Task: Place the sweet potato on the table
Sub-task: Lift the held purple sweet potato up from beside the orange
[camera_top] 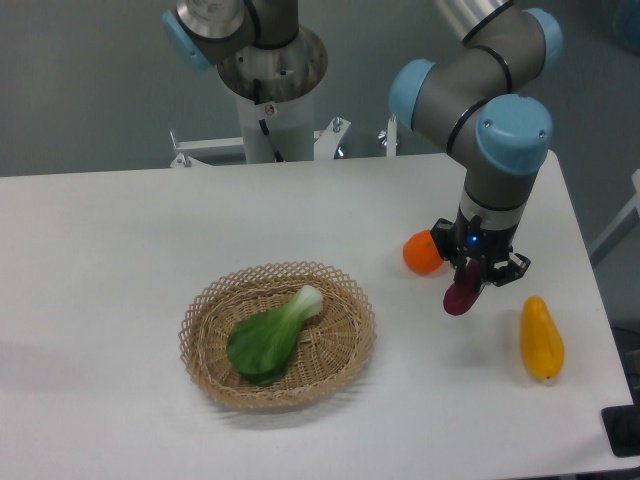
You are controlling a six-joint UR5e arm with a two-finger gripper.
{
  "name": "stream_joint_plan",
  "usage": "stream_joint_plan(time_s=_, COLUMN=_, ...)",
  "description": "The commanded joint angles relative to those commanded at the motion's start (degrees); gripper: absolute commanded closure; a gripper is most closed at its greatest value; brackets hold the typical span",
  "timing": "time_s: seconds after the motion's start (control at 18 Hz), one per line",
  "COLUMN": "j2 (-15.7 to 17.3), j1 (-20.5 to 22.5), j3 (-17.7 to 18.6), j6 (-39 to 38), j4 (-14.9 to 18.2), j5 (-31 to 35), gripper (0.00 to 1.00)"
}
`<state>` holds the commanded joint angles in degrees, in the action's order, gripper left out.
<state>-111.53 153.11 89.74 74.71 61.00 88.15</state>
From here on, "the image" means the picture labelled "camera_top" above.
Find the yellow pepper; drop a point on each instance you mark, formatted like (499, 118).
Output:
(541, 345)

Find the white frame at right edge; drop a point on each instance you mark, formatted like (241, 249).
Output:
(618, 228)

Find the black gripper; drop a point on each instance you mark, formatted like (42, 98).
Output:
(485, 235)

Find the black device at table edge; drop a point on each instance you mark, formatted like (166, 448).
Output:
(622, 428)

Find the woven wicker basket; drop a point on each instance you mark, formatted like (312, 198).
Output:
(332, 348)

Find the purple sweet potato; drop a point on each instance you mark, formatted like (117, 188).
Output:
(459, 298)

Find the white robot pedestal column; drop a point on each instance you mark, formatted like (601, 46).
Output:
(277, 131)

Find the white metal base frame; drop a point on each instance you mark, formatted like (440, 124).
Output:
(328, 145)

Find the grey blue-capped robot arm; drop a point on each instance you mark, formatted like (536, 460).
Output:
(469, 108)

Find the green bok choy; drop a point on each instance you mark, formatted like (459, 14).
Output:
(261, 347)

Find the orange tangerine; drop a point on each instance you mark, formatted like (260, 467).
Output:
(420, 253)

